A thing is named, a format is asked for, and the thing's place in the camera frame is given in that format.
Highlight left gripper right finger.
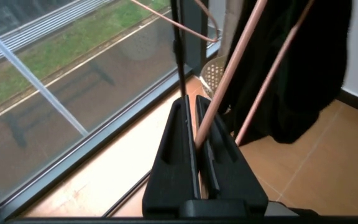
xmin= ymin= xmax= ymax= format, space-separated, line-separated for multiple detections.
xmin=194 ymin=95 xmax=269 ymax=216

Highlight black shorts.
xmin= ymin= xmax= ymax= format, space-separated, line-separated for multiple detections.
xmin=218 ymin=0 xmax=353 ymax=146

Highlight window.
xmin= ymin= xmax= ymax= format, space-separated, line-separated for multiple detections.
xmin=0 ymin=0 xmax=220 ymax=218

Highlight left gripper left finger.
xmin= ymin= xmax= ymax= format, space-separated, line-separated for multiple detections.
xmin=142 ymin=95 xmax=200 ymax=218

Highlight white laundry basket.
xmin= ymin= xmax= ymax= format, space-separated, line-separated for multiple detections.
xmin=200 ymin=55 xmax=228 ymax=99

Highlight black clothes rack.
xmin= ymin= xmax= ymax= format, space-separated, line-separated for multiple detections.
xmin=103 ymin=0 xmax=188 ymax=218

